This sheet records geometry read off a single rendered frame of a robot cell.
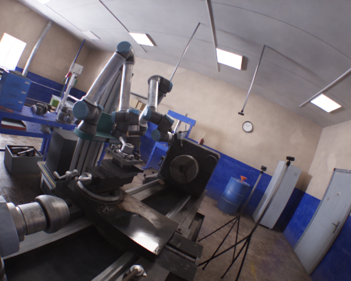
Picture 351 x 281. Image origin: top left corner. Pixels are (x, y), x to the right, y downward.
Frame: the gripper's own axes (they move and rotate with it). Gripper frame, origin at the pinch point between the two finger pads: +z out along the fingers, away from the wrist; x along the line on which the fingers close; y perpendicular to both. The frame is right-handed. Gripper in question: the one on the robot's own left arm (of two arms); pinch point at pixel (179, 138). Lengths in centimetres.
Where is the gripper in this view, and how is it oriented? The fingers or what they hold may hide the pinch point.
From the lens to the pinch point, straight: 153.7
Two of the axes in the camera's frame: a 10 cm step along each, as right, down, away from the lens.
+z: 5.9, 0.7, 8.0
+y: 0.9, 9.8, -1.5
